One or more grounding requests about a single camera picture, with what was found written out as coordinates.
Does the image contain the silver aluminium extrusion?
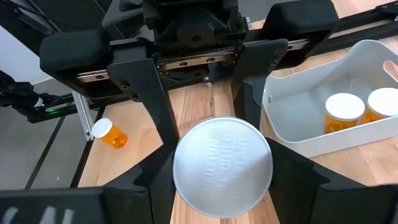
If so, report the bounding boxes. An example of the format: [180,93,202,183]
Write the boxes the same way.
[71,90,95,141]

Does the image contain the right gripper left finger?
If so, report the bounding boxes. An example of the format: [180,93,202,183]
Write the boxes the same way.
[104,144,177,224]

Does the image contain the white plastic bin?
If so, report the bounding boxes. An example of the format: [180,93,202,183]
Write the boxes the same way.
[262,39,398,158]

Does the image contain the black aluminium table frame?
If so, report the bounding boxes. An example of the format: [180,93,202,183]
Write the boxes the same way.
[24,0,398,190]

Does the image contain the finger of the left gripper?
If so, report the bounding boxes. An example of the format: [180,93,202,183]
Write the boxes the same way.
[233,39,289,125]
[107,58,180,147]

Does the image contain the orange pill bottle white cap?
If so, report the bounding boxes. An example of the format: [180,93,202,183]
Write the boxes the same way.
[360,87,398,125]
[91,117,128,149]
[323,92,366,134]

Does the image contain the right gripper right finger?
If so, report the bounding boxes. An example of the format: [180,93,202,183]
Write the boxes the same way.
[267,138,398,224]

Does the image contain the pink pill bottle white cap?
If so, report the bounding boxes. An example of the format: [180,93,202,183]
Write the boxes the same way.
[172,116,274,218]

